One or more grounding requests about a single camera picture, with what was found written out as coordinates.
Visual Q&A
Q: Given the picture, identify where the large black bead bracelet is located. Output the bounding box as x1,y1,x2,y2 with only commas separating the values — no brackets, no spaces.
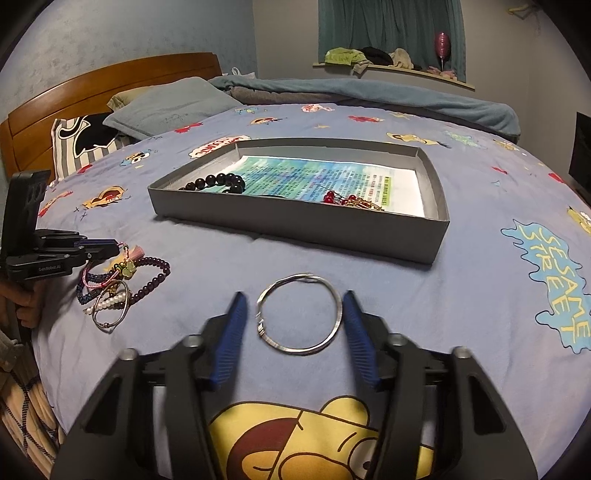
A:
178,172,249,195

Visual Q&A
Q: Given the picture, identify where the teal window curtain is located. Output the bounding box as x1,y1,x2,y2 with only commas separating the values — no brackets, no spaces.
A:
318,0,467,81

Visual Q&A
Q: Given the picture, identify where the black tv monitor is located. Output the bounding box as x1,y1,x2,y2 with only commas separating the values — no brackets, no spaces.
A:
569,112,591,193

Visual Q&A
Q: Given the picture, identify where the grey shallow cardboard box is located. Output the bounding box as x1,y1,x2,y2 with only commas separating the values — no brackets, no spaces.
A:
148,138,450,264

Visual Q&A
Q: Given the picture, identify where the pink balloon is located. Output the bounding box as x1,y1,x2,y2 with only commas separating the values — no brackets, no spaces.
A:
435,32,451,70

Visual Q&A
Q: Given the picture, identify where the person's left hand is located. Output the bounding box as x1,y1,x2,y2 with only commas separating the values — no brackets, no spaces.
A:
0,278,47,329

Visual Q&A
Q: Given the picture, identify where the grey-blue pillow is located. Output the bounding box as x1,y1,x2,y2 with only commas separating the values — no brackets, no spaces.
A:
103,77,242,140

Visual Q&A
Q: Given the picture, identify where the black cloth on sill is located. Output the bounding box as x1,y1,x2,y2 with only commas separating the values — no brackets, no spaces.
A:
361,46,394,66

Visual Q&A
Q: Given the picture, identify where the beige cloth on sill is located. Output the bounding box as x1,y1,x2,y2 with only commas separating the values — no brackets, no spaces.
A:
390,48,415,70

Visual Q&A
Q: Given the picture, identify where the green cloth on sill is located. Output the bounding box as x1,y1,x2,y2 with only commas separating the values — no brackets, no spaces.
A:
325,47,368,67

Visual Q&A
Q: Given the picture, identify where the red bead gold ornament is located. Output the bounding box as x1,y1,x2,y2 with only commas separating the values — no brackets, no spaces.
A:
322,190,384,211

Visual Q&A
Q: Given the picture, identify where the silver metal bangle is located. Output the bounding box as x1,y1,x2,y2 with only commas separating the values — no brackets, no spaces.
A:
256,273,342,357

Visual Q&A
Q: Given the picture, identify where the colourful printed paper sheet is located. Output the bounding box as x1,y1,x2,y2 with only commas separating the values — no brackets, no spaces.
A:
175,155,425,217

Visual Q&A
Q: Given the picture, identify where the cartoon print blue bedsheet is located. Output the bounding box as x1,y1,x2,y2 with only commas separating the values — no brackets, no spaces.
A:
33,105,590,473

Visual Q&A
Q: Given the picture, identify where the white pearl bracelet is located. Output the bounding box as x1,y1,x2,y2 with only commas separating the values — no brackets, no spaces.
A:
82,278,132,334

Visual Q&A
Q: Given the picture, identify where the wooden window sill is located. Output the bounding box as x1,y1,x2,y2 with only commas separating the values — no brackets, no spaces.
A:
311,62,476,92

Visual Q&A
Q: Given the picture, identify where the dark purple bead bracelet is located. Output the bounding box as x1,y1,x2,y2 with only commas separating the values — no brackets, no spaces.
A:
75,255,172,308

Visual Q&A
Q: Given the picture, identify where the striped black white pillow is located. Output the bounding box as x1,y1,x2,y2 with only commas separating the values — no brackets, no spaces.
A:
51,113,134,181

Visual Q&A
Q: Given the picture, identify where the wooden headboard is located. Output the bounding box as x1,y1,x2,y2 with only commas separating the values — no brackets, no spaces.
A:
1,52,221,178

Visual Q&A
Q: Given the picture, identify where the blue folded blanket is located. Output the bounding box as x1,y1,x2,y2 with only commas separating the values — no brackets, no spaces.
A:
209,75,521,141

